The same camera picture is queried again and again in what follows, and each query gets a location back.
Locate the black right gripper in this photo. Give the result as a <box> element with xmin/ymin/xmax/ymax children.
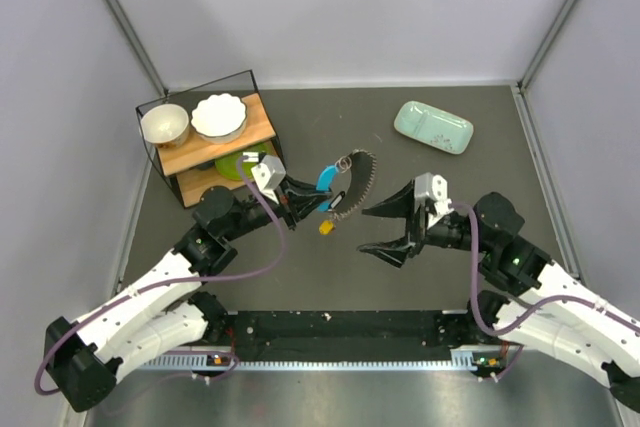
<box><xmin>357</xmin><ymin>179</ymin><xmax>490</xmax><ymax>267</ymax></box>

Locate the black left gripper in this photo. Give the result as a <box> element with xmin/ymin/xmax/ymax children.
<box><xmin>222</xmin><ymin>176</ymin><xmax>333</xmax><ymax>242</ymax></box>

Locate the black key tag white label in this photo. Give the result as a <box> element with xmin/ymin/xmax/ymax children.
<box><xmin>328</xmin><ymin>191</ymin><xmax>346</xmax><ymax>210</ymax></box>

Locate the yellow key tag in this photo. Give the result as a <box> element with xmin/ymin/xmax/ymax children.
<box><xmin>319</xmin><ymin>220</ymin><xmax>335</xmax><ymax>235</ymax></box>

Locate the metal key organizer blue handle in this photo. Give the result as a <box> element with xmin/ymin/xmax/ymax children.
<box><xmin>316</xmin><ymin>149</ymin><xmax>377</xmax><ymax>222</ymax></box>

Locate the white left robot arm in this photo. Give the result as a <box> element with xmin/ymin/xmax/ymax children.
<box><xmin>38</xmin><ymin>176</ymin><xmax>332</xmax><ymax>413</ymax></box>

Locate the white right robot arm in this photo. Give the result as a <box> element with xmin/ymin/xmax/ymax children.
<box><xmin>359</xmin><ymin>174</ymin><xmax>639</xmax><ymax>411</ymax></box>

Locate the green plate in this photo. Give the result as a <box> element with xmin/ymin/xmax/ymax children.
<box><xmin>214</xmin><ymin>142</ymin><xmax>274</xmax><ymax>182</ymax></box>

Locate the white scalloped bowl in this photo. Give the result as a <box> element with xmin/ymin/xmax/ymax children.
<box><xmin>191</xmin><ymin>93</ymin><xmax>248</xmax><ymax>144</ymax></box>

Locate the light green rectangular tray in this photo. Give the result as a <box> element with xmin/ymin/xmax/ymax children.
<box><xmin>393</xmin><ymin>101</ymin><xmax>474</xmax><ymax>155</ymax></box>

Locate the beige ceramic bowl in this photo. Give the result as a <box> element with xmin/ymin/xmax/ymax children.
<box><xmin>140</xmin><ymin>104</ymin><xmax>190</xmax><ymax>148</ymax></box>

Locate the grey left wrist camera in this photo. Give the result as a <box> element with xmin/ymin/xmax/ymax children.
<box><xmin>251</xmin><ymin>155</ymin><xmax>286</xmax><ymax>203</ymax></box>

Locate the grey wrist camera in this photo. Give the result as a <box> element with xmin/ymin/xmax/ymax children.
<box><xmin>251</xmin><ymin>155</ymin><xmax>286</xmax><ymax>203</ymax></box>
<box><xmin>414</xmin><ymin>172</ymin><xmax>452</xmax><ymax>217</ymax></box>

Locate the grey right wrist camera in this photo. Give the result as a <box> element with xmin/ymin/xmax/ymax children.
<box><xmin>414</xmin><ymin>172</ymin><xmax>452</xmax><ymax>217</ymax></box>

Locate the black wire wooden shelf rack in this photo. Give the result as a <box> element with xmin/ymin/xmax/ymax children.
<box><xmin>135</xmin><ymin>69</ymin><xmax>285</xmax><ymax>209</ymax></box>

